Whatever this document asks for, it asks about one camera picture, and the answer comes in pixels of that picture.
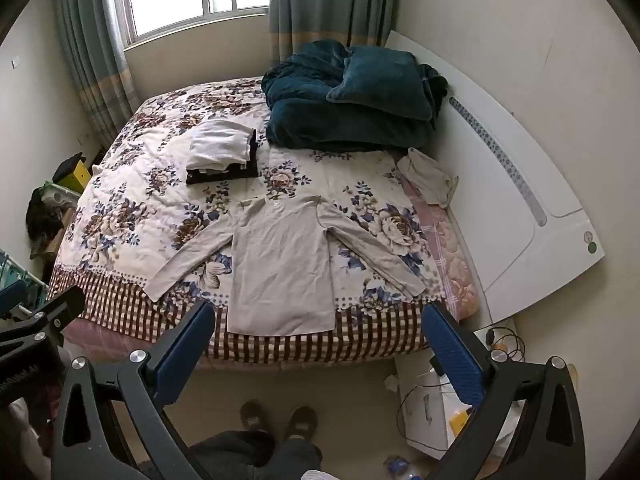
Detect blue floor item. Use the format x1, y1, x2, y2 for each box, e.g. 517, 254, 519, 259
384, 455, 417, 477

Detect person's legs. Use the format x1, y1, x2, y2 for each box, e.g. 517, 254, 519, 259
189, 430, 324, 480

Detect white headboard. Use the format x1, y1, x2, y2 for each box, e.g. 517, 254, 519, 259
382, 30, 606, 323

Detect pink quilted mattress pad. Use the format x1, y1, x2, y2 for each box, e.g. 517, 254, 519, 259
400, 175, 478, 322

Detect white folded clothes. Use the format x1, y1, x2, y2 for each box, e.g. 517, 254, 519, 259
186, 119, 257, 171

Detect floral bedspread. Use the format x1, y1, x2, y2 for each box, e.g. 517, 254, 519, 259
47, 77, 478, 363

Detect teal curtain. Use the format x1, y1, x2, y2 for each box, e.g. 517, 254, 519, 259
269, 0, 401, 68
52, 0, 141, 148

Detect black cable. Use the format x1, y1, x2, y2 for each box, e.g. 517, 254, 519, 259
396, 327, 527, 448

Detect yellow box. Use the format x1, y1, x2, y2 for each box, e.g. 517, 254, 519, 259
69, 160, 94, 194

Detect black folded garment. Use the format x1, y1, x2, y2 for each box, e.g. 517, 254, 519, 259
186, 129, 261, 186

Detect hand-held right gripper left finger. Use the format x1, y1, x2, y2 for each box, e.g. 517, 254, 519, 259
51, 300, 217, 480

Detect dark slipper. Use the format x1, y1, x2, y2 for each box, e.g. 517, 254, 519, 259
285, 406, 319, 442
240, 400, 272, 434

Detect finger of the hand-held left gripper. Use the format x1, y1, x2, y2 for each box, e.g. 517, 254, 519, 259
0, 280, 28, 318
0, 286, 87, 348

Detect beige long-sleeve shirt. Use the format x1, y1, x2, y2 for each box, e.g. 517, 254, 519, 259
145, 195, 427, 336

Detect teal plastic rack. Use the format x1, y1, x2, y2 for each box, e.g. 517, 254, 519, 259
0, 249, 49, 292

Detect white nightstand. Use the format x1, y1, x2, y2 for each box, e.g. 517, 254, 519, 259
394, 320, 526, 461

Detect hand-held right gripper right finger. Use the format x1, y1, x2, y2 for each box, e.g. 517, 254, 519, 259
421, 302, 587, 480

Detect dark bag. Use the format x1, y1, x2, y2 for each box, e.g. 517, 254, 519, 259
25, 187, 76, 261

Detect teal plush pillow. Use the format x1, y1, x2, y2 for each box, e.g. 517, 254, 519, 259
326, 50, 436, 122

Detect teal plush blanket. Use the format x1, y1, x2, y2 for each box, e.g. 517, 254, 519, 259
261, 40, 449, 151

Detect small crumpled beige cloth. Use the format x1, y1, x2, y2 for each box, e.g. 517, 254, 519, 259
397, 147, 460, 209

